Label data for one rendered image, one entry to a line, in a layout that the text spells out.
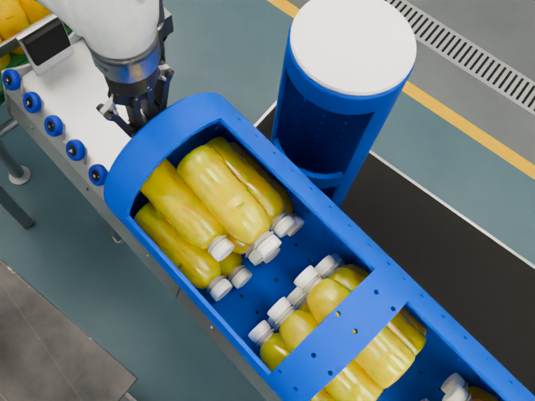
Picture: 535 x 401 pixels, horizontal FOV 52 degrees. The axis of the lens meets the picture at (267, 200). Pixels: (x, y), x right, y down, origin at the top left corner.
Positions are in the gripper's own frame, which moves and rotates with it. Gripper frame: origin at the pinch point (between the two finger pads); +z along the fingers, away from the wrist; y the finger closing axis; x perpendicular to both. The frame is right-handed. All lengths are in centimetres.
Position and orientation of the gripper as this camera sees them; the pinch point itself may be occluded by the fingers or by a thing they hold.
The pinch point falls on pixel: (146, 132)
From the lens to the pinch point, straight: 95.6
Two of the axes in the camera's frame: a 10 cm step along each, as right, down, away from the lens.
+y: -7.2, 6.2, -3.1
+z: -0.8, 3.8, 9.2
